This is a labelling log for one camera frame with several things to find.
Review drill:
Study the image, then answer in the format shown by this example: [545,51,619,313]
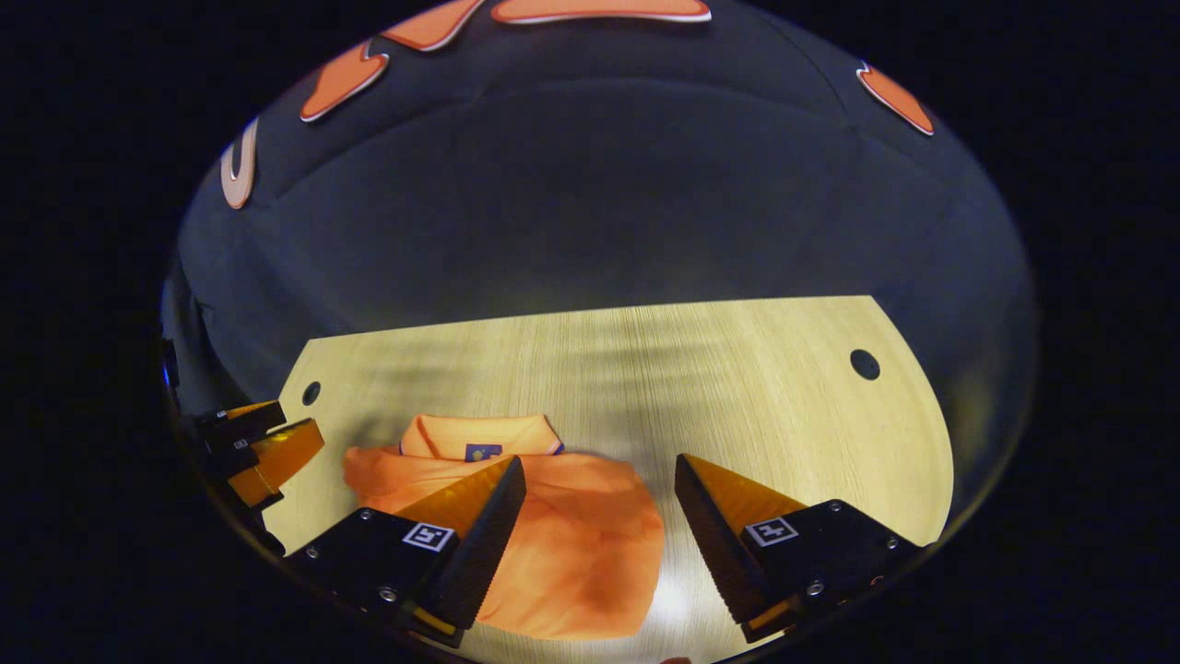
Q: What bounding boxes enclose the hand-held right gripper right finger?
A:
[674,453,925,645]

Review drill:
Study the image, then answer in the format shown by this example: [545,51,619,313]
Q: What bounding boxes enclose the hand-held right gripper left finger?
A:
[286,455,528,648]

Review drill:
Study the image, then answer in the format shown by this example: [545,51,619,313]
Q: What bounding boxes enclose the orange T-shirt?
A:
[343,413,666,640]

